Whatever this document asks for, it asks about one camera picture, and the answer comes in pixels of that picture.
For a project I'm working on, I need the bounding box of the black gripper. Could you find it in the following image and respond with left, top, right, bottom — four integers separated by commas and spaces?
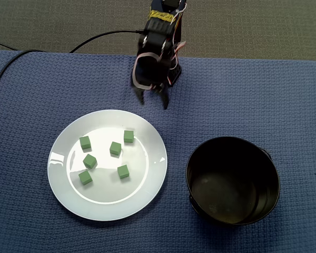
133, 54, 174, 110

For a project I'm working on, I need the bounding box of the white round plate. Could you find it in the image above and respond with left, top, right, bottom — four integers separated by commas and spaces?
47, 109, 168, 221

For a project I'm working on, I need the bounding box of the black metal pot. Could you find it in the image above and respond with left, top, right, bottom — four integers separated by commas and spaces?
185, 136, 281, 226

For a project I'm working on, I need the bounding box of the blue waffle cloth mat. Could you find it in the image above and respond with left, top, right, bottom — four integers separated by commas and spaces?
0, 50, 316, 253

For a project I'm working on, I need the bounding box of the white servo wire loop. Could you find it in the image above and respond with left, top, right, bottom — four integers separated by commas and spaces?
132, 52, 161, 90

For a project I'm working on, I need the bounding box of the long black cable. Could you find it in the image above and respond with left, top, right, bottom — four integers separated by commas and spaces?
0, 30, 147, 127

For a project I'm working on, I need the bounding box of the thin black floor cable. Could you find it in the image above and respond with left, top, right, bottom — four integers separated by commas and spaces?
0, 38, 18, 51

